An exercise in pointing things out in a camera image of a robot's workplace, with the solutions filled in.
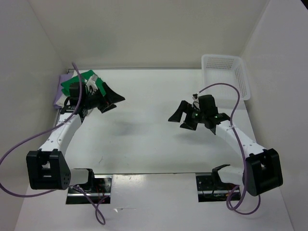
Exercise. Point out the white perforated plastic basket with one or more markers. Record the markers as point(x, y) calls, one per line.
point(226, 69)

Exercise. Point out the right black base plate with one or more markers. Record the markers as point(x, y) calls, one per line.
point(208, 191)

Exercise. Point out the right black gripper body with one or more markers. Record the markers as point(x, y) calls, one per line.
point(196, 116)

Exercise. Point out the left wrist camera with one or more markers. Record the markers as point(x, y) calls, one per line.
point(92, 83)

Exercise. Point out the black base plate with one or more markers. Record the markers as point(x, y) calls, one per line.
point(208, 191)
point(100, 191)

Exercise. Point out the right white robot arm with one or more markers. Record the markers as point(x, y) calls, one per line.
point(262, 169)

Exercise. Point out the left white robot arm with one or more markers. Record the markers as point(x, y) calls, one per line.
point(47, 167)

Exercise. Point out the purple t shirt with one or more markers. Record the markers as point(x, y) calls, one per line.
point(62, 78)

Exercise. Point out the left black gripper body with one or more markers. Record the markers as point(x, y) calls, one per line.
point(95, 100)

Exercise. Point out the green t shirt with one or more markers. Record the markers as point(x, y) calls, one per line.
point(85, 76)

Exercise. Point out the cream t shirt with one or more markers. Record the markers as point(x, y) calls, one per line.
point(60, 102)

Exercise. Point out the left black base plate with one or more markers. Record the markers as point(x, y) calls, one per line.
point(100, 191)

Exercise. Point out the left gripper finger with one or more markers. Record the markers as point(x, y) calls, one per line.
point(105, 106)
point(111, 96)

